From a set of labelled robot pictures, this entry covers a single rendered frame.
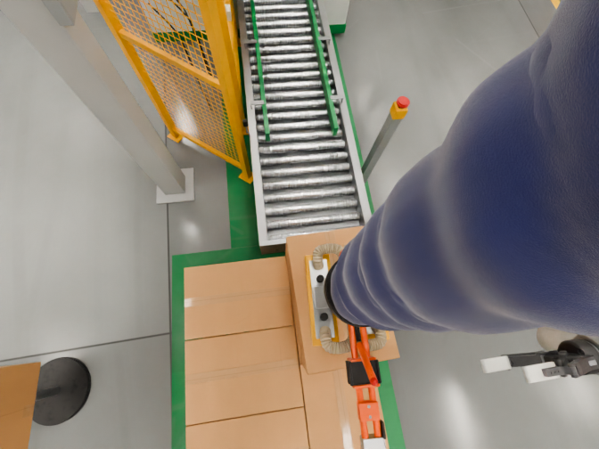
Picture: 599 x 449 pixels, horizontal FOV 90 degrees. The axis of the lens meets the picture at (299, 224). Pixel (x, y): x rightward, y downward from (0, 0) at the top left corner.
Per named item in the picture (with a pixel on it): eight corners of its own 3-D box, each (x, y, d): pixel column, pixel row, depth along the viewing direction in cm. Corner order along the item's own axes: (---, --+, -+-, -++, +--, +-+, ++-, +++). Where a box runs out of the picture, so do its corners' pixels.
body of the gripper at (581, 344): (613, 375, 64) (575, 383, 63) (577, 370, 72) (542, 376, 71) (597, 338, 66) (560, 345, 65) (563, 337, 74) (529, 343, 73)
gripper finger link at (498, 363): (507, 355, 74) (505, 355, 75) (481, 360, 74) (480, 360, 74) (512, 369, 73) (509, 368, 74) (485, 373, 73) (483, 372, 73)
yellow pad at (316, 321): (304, 256, 121) (305, 253, 116) (328, 254, 122) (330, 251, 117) (312, 346, 110) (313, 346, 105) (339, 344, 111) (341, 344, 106)
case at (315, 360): (285, 255, 179) (285, 236, 141) (349, 246, 183) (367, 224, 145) (301, 363, 160) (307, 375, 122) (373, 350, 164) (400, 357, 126)
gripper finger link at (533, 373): (557, 377, 61) (560, 378, 61) (526, 382, 61) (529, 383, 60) (551, 361, 62) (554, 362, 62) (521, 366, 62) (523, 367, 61)
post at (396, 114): (352, 183, 258) (393, 101, 163) (360, 183, 258) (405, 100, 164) (354, 191, 255) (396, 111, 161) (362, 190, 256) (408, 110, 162)
